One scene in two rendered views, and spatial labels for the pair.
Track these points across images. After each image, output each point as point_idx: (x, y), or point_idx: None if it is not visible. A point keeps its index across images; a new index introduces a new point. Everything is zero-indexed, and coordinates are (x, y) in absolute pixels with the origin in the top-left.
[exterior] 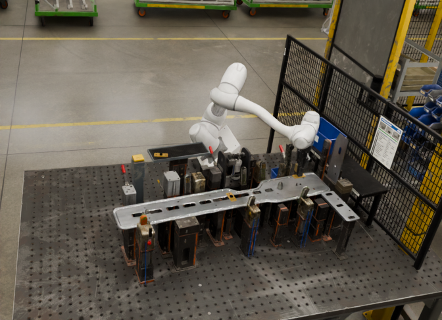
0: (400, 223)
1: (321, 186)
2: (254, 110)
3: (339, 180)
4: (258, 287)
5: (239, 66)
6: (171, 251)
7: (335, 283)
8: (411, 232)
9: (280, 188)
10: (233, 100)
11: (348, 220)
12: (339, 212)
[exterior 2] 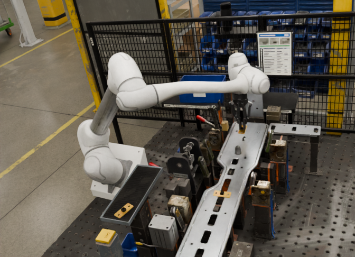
0: (302, 118)
1: (259, 126)
2: (180, 89)
3: (267, 110)
4: (321, 255)
5: (123, 54)
6: None
7: (349, 194)
8: (337, 113)
9: (240, 152)
10: (152, 92)
11: (319, 134)
12: (303, 134)
